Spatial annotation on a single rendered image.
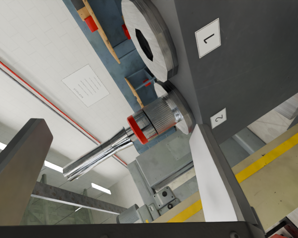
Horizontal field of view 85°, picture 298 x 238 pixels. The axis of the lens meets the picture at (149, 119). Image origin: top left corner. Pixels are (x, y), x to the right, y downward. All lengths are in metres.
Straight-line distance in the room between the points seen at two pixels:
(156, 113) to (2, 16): 4.41
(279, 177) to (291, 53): 1.39
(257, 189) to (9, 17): 4.67
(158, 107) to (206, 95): 0.07
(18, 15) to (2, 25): 0.38
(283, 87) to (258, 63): 0.08
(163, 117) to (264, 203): 1.36
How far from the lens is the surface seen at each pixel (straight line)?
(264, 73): 0.23
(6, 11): 4.52
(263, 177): 1.57
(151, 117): 0.22
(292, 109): 0.40
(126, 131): 0.23
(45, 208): 7.07
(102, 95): 5.42
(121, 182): 10.10
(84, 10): 4.00
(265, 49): 0.21
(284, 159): 1.66
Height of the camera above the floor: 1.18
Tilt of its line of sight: 3 degrees down
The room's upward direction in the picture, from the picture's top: 123 degrees counter-clockwise
